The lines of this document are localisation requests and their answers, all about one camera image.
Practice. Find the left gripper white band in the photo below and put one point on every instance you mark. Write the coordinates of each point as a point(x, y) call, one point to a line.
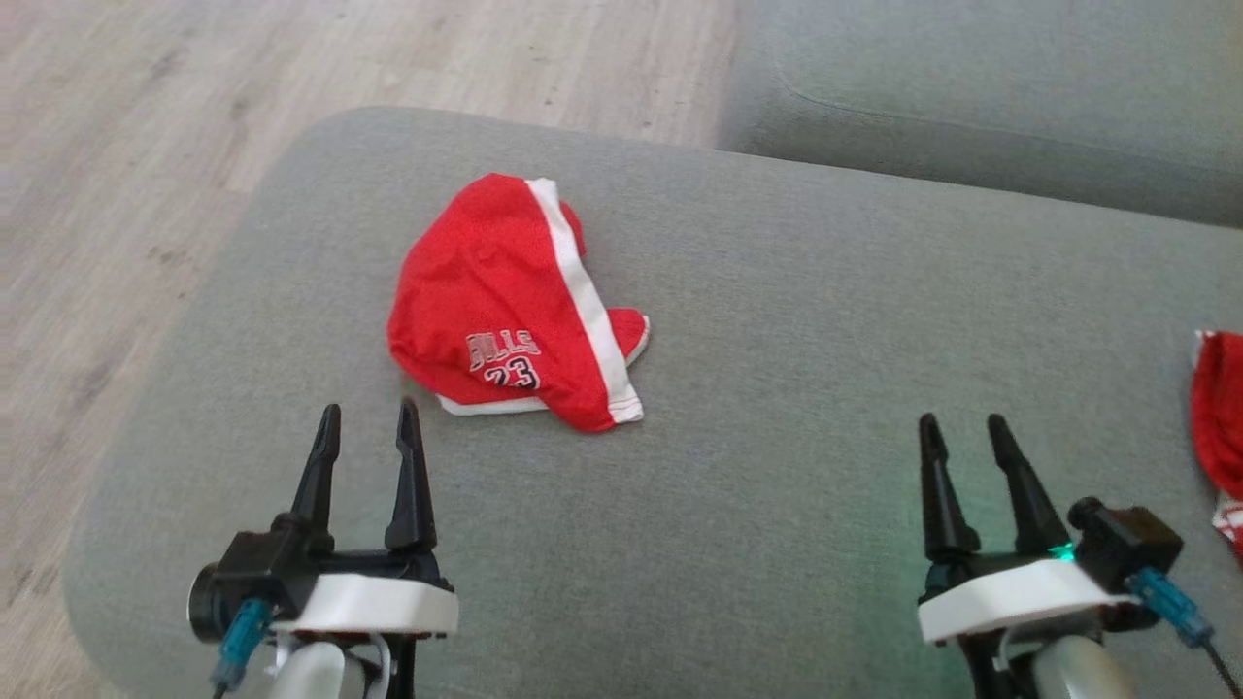
point(379, 604)

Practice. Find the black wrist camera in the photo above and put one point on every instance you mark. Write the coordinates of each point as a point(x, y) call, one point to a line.
point(1126, 544)
point(252, 573)

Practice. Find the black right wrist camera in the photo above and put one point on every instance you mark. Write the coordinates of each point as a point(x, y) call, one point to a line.
point(1126, 544)

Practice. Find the right arm silver white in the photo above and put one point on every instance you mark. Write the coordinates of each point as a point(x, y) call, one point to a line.
point(1068, 675)

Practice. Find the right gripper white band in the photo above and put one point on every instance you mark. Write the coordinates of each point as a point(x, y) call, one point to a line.
point(1010, 597)

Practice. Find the grey fabric sofa section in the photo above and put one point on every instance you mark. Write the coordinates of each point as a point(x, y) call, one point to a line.
point(1020, 87)

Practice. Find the red basketball jersey white sleeves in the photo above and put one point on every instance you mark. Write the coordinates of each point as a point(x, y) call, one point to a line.
point(1219, 417)

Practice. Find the red basketball shorts white stripe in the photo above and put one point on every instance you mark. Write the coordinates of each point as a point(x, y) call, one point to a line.
point(486, 282)

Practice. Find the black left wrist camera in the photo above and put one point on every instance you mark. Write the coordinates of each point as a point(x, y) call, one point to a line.
point(252, 573)

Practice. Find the grey fabric sofa ottoman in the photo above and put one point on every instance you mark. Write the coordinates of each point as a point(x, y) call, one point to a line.
point(777, 388)

